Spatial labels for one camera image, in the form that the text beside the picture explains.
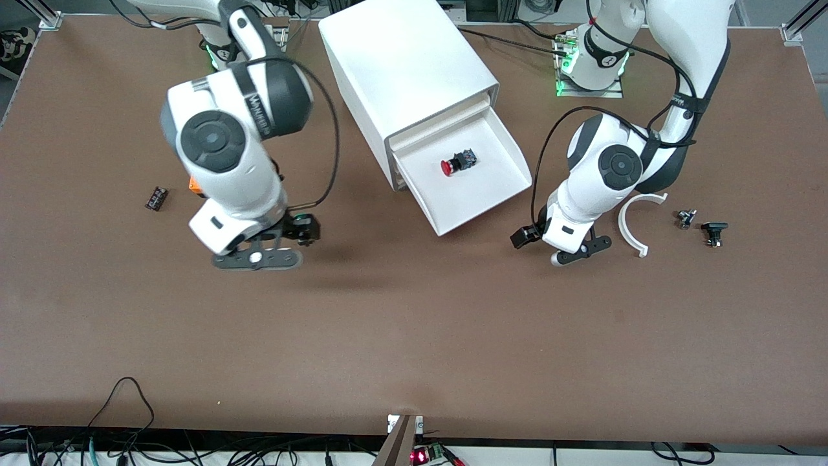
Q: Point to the orange button enclosure box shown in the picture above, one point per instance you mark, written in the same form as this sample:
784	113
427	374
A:
194	186

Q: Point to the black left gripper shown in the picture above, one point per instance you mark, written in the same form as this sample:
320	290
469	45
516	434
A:
525	236

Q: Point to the circuit board with red light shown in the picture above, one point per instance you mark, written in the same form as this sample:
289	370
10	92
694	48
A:
427	454

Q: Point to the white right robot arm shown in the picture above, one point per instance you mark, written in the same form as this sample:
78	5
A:
220	142

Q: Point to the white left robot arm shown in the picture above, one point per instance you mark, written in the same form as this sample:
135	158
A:
614	168

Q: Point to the black push button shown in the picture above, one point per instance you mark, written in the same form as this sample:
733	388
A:
714	228

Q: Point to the white curved plastic arc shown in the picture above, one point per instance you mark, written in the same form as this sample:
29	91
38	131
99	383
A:
622	226

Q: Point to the aluminium frame profile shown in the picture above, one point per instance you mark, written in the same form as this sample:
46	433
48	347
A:
795	26
48	16

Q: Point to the white plastic drawer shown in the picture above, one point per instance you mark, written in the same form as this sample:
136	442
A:
472	194
440	120

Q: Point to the red push button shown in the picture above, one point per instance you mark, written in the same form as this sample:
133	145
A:
453	165

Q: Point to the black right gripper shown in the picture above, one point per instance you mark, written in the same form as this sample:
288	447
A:
303	228

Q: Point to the white drawer cabinet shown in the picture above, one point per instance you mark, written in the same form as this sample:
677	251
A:
401	58

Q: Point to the small black terminal block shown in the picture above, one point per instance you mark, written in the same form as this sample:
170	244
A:
156	199

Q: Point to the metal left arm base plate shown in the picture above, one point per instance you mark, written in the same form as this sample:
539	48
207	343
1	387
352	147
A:
611	92

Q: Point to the grey metal camera bracket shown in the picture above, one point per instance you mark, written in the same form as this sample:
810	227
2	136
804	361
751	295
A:
398	443

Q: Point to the small grey metal switch part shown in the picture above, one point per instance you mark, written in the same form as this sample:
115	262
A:
686	219

